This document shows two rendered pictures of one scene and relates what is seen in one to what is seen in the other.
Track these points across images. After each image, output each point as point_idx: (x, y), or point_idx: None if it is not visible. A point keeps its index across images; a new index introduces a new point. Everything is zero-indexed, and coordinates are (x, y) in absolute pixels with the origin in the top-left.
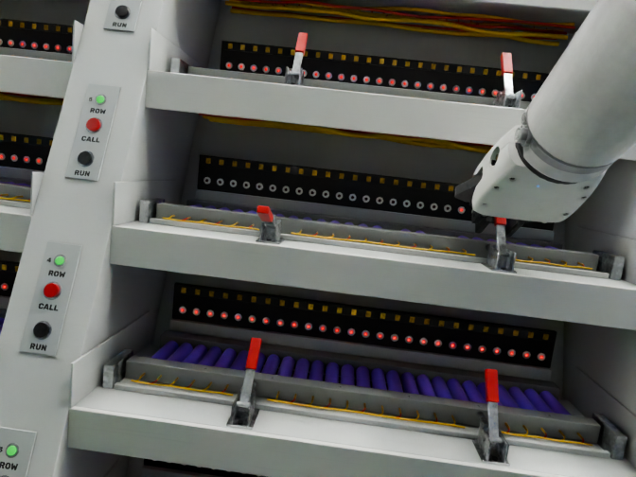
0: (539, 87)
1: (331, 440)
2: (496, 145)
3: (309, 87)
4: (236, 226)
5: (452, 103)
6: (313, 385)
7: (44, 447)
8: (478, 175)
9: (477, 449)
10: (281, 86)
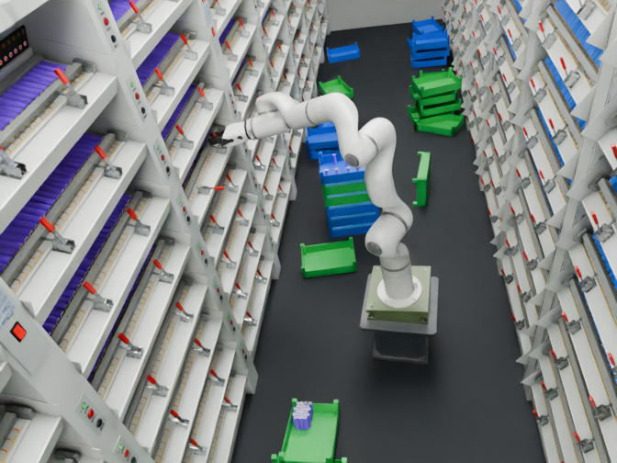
0: None
1: (229, 216)
2: (239, 135)
3: (196, 145)
4: (194, 197)
5: (209, 119)
6: (210, 212)
7: (216, 276)
8: (229, 140)
9: (232, 191)
10: (194, 151)
